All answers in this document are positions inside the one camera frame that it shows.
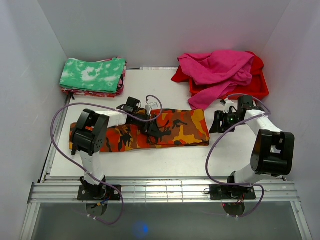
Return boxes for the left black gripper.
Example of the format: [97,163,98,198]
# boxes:
[131,113,162,138]

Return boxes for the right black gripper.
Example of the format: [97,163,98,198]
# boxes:
[208,110,245,134]

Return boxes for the orange camouflage trousers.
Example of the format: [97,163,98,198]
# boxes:
[68,108,211,156]

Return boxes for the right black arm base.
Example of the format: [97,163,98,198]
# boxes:
[203,184,256,201]

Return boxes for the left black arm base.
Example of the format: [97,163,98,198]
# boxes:
[77,184,122,202]

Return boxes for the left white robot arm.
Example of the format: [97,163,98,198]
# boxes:
[70,97,163,200]

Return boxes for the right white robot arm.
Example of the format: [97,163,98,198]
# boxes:
[209,93,295,199]

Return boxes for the pink patterned folded trousers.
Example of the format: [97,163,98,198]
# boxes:
[59,57,128,97]

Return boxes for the red plastic tray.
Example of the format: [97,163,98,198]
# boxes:
[189,68,269,100]

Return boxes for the red garment in tray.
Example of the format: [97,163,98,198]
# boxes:
[171,50,264,85]

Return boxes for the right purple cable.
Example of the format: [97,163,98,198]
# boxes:
[201,93,272,218]

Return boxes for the purple cable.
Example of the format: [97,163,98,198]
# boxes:
[201,93,272,218]
[50,94,164,225]

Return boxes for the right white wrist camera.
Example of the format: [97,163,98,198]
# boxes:
[220,98,235,113]

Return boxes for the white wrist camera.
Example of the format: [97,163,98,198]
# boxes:
[220,98,235,113]
[145,100,159,116]

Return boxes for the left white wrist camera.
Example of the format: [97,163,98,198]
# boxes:
[145,100,159,116]

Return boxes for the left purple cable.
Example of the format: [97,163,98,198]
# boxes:
[50,94,164,225]

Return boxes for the aluminium rail frame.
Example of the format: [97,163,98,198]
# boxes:
[19,94,313,240]

